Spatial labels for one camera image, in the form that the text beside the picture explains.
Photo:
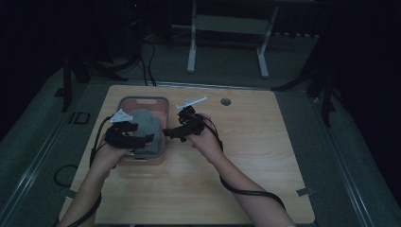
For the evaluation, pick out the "person's left hand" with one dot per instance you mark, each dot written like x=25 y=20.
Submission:
x=108 y=157

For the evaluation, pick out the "pink basin with grey rim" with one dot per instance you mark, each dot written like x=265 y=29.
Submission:
x=142 y=159

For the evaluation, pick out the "person's right hand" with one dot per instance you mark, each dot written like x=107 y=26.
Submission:
x=208 y=145

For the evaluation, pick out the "round grey table grommet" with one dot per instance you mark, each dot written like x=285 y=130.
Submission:
x=225 y=101

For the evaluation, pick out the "plain grey mitten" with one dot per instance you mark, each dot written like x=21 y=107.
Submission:
x=143 y=121

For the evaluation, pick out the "grey tape strip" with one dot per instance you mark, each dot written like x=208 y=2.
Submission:
x=305 y=191
x=67 y=193

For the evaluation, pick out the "white metal desk frame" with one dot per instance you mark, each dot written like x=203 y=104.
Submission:
x=231 y=24

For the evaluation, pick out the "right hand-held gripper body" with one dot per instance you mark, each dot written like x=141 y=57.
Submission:
x=193 y=123

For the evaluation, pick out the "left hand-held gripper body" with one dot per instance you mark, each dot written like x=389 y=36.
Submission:
x=115 y=135

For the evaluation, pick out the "black metal stand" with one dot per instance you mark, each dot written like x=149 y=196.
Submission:
x=327 y=101
x=66 y=85

